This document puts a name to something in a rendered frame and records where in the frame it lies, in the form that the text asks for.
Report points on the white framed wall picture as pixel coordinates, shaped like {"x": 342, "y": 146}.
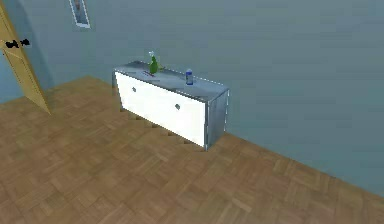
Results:
{"x": 80, "y": 13}

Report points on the green spray bottle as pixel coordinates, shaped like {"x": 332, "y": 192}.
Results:
{"x": 153, "y": 65}

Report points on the blue white bottle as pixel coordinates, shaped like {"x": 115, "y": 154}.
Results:
{"x": 189, "y": 77}

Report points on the tan wooden room door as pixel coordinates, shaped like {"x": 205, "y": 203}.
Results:
{"x": 18, "y": 63}

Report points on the white grey sideboard cabinet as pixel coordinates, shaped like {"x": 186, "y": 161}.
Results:
{"x": 160, "y": 101}

